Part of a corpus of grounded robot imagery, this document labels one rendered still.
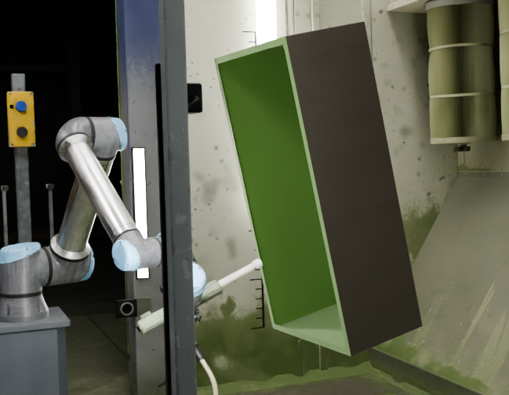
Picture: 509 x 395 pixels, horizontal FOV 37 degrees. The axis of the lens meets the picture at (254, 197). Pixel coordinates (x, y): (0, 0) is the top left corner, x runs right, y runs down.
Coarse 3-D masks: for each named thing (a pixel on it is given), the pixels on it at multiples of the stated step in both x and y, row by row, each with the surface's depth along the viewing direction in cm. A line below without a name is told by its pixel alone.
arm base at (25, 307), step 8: (8, 296) 280; (16, 296) 279; (24, 296) 280; (32, 296) 282; (40, 296) 285; (0, 304) 282; (8, 304) 280; (16, 304) 279; (24, 304) 280; (32, 304) 281; (40, 304) 284; (0, 312) 280; (8, 312) 280; (16, 312) 278; (24, 312) 279; (32, 312) 280; (40, 312) 283; (48, 312) 288; (0, 320) 280; (8, 320) 278; (16, 320) 278; (24, 320) 278; (32, 320) 280
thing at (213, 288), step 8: (256, 264) 267; (240, 272) 265; (248, 272) 266; (224, 280) 262; (232, 280) 263; (208, 288) 258; (216, 288) 259; (208, 296) 257; (200, 304) 258; (160, 312) 251; (144, 320) 249; (152, 320) 249; (160, 320) 250; (144, 328) 248; (152, 328) 249; (200, 352) 248; (200, 360) 247
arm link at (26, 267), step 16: (0, 256) 282; (16, 256) 279; (32, 256) 282; (48, 256) 286; (0, 272) 282; (16, 272) 279; (32, 272) 281; (48, 272) 285; (0, 288) 283; (16, 288) 279; (32, 288) 282
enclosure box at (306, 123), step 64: (256, 64) 333; (320, 64) 277; (256, 128) 334; (320, 128) 278; (384, 128) 292; (256, 192) 335; (320, 192) 279; (384, 192) 292; (320, 256) 351; (384, 256) 293; (320, 320) 337; (384, 320) 294
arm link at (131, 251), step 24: (72, 120) 255; (72, 144) 248; (72, 168) 245; (96, 168) 242; (96, 192) 235; (120, 216) 228; (120, 240) 221; (144, 240) 224; (120, 264) 221; (144, 264) 222
